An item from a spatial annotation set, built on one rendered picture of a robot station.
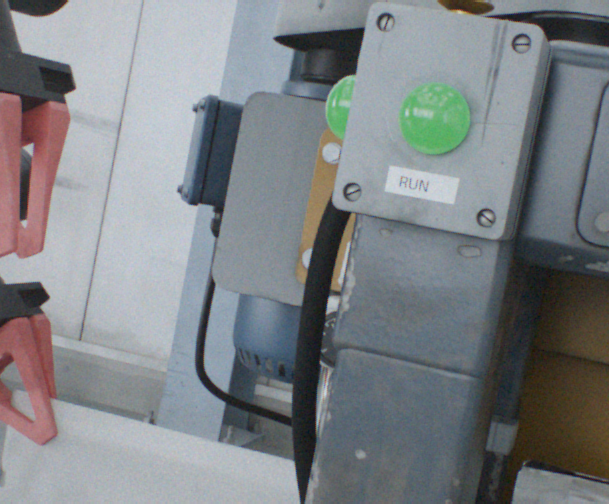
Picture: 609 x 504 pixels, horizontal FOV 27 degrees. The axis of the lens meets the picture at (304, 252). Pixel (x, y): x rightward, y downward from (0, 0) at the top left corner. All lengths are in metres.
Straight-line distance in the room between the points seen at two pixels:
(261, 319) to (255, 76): 4.59
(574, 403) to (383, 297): 0.31
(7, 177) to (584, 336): 0.38
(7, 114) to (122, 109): 5.68
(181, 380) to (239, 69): 1.41
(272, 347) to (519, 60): 0.55
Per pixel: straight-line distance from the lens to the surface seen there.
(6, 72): 0.65
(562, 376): 0.87
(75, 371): 6.35
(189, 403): 5.69
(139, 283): 6.23
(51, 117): 0.67
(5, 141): 0.64
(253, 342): 1.05
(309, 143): 0.99
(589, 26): 0.69
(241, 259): 1.01
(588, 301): 0.81
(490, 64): 0.53
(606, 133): 0.57
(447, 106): 0.52
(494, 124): 0.53
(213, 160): 1.02
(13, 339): 0.81
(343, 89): 0.55
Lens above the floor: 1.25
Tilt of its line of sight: 3 degrees down
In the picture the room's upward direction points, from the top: 11 degrees clockwise
